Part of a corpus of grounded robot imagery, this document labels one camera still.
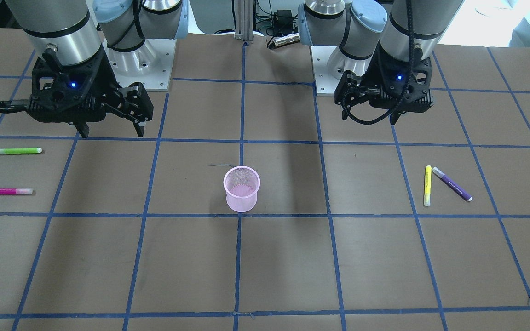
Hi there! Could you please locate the green marker pen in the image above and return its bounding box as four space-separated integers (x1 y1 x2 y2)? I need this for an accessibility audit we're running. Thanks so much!
0 147 43 155

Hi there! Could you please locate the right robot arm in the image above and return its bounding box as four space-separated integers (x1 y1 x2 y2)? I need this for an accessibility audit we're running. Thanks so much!
0 0 190 138

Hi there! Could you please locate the purple marker pen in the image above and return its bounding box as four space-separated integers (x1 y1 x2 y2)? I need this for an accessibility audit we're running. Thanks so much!
432 167 473 202

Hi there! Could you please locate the yellow marker pen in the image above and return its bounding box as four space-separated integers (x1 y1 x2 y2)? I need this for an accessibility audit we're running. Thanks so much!
423 165 432 207

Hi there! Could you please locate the pink mesh cup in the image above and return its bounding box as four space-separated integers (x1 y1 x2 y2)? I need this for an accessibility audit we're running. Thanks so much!
223 166 261 212

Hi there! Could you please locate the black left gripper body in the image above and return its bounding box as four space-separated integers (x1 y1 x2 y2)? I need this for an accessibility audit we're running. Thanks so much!
334 45 434 121

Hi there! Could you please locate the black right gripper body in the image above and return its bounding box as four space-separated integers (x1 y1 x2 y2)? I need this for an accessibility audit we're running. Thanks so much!
0 47 154 126

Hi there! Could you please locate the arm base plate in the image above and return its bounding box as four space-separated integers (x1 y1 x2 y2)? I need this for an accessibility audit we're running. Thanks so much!
311 45 376 97
103 39 177 92

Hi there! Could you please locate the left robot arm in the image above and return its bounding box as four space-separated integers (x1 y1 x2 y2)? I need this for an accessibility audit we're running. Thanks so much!
297 0 463 125

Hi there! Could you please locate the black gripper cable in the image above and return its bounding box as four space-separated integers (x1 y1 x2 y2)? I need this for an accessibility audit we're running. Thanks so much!
341 0 416 126

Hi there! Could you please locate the pink marker pen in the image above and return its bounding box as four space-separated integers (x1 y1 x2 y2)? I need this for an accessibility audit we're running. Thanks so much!
0 188 34 196

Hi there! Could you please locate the aluminium frame post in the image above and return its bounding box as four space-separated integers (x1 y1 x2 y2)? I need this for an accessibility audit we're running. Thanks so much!
233 0 254 45

